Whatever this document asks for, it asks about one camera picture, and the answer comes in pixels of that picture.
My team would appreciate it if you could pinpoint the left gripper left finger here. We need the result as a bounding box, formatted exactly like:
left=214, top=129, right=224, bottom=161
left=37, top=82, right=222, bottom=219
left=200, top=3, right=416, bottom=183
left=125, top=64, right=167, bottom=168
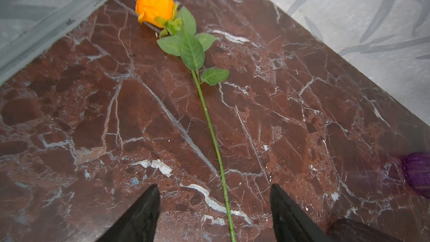
left=97, top=184, right=161, bottom=242

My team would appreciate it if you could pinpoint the purple glass vase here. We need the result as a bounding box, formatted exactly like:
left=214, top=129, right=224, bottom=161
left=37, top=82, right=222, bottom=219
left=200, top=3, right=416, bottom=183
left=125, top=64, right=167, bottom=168
left=402, top=152, right=430, bottom=199

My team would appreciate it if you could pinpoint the orange flower stem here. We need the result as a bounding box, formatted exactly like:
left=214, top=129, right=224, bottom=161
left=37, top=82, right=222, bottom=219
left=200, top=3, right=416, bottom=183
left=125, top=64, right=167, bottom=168
left=135, top=0, right=236, bottom=242

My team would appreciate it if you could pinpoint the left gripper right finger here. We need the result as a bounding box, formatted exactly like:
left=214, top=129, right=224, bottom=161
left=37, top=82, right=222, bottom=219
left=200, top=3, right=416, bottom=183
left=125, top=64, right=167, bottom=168
left=270, top=184, right=331, bottom=242

